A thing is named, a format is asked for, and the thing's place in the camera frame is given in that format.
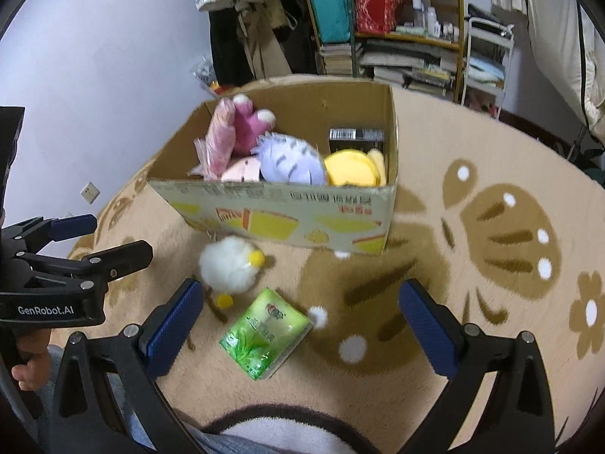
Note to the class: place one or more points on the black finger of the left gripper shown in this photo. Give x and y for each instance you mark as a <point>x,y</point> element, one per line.
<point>105,266</point>

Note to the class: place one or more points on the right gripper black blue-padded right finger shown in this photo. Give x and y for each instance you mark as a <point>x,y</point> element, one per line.
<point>518,416</point>

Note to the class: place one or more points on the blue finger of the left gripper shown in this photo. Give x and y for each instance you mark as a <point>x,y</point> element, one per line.
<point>32,235</point>

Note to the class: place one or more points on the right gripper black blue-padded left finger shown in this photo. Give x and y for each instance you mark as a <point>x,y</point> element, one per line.
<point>85,417</point>

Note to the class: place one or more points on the white fluffy yellow-footed plush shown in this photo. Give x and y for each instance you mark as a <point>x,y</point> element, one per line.
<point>230,267</point>

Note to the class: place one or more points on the pink patterned plastic pack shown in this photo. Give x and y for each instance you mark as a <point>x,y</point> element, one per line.
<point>214,151</point>

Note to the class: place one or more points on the green tissue pack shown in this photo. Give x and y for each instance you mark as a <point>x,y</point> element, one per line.
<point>265,335</point>

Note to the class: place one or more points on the pink bear plush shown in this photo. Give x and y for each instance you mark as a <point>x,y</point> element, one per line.
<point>250,123</point>

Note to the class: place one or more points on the purple striped plush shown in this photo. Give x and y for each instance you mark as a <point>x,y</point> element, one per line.
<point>288,159</point>

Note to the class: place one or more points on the black tissue pack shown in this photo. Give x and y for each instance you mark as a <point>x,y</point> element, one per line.
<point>360,139</point>

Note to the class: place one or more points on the person's left hand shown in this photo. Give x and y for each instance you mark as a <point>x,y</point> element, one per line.
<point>35,373</point>

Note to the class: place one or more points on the person's blue jeans leg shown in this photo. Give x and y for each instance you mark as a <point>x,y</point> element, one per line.
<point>210,443</point>

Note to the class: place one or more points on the pink pig plush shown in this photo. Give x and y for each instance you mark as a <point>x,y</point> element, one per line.
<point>247,169</point>

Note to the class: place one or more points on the beige patterned round rug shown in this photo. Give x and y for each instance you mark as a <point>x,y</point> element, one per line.
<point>505,232</point>

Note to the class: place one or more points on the black white fluffy slipper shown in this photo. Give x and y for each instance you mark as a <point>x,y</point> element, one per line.
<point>293,429</point>

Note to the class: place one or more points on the plastic snack bag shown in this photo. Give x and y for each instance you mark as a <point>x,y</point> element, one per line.
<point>203,70</point>

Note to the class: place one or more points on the open cardboard box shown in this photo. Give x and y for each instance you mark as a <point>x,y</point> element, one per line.
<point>292,202</point>

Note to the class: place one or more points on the yellow round plush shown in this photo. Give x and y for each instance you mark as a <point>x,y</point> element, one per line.
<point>354,167</point>

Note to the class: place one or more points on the brown paper bags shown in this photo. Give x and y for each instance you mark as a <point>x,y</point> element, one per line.
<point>257,23</point>

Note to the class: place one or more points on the stack of books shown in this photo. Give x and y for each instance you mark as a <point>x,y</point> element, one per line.
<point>426,66</point>

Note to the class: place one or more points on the teal storage bag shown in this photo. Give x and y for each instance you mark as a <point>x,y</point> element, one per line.
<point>332,20</point>

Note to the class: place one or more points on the beige hanging curtain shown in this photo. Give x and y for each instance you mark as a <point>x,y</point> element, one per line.
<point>569,51</point>

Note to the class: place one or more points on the white metal cart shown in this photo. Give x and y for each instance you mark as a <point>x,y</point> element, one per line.
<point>489,47</point>

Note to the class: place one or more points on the red gift bag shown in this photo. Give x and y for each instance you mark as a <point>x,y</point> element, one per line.
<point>376,16</point>

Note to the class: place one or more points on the wooden bookshelf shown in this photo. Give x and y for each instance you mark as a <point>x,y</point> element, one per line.
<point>438,24</point>

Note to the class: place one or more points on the white wall socket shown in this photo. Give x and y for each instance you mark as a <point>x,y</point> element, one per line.
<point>90,192</point>

